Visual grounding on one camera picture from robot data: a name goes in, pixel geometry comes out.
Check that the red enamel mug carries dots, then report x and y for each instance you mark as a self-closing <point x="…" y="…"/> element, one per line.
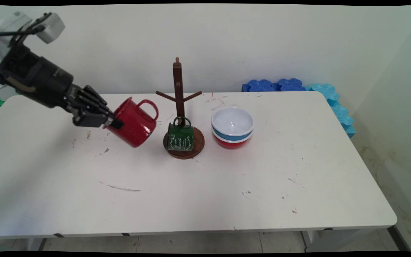
<point x="134" y="125"/>

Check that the brown wooden mug tree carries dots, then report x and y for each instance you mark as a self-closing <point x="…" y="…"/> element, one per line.
<point x="178" y="82"/>

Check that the dark blue foam mat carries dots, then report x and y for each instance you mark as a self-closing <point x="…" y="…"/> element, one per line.
<point x="291" y="85"/>
<point x="259" y="85"/>

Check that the blue bowl white inside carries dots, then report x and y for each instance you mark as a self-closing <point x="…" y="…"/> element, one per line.
<point x="232" y="121"/>

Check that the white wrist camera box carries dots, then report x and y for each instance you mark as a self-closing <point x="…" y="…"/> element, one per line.
<point x="52" y="28"/>

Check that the white table leg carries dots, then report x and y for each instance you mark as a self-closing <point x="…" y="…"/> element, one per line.
<point x="36" y="244"/>

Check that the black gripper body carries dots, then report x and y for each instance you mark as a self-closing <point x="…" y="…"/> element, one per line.
<point x="37" y="76"/>

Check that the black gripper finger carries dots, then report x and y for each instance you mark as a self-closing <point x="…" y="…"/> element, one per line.
<point x="93" y="98"/>
<point x="91" y="119"/>

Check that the light blue foam mat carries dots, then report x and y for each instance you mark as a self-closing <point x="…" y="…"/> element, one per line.
<point x="325" y="92"/>
<point x="343" y="117"/>

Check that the red bowl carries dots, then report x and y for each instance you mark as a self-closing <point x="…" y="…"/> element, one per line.
<point x="231" y="144"/>

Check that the green printed mug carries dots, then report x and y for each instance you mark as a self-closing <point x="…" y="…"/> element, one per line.
<point x="180" y="137"/>

